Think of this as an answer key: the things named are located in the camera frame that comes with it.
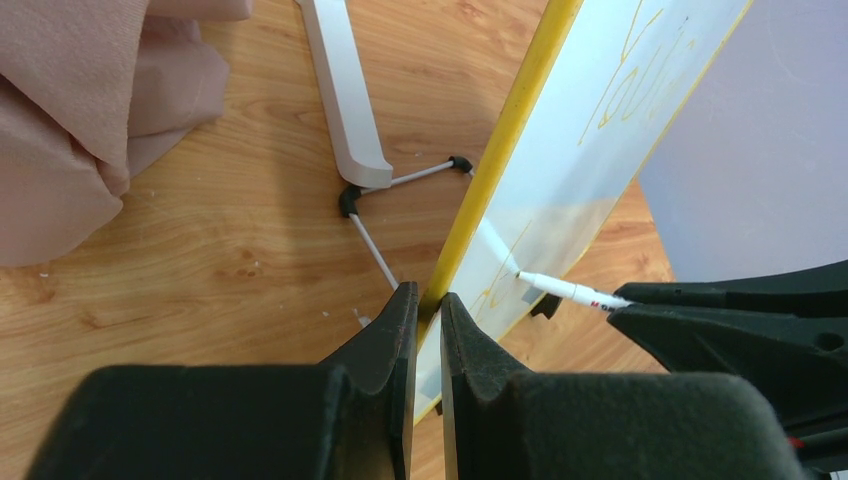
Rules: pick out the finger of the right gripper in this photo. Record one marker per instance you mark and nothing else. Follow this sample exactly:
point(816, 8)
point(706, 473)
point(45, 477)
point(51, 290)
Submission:
point(819, 292)
point(798, 364)

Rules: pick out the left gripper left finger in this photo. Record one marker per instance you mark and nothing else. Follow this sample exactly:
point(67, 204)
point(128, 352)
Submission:
point(349, 416)

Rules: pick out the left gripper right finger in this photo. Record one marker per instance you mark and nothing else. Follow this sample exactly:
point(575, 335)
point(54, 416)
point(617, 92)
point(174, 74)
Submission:
point(503, 420)

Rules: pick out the white marker pen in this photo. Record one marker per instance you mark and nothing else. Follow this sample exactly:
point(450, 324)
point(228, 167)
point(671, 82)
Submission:
point(577, 293)

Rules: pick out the yellow framed whiteboard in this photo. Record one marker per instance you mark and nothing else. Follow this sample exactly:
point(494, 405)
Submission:
point(599, 86)

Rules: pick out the white clothes rack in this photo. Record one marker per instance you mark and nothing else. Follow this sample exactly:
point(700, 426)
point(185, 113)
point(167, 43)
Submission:
point(346, 102)

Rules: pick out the pink cloth garment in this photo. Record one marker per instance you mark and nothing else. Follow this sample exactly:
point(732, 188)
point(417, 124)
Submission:
point(93, 93)

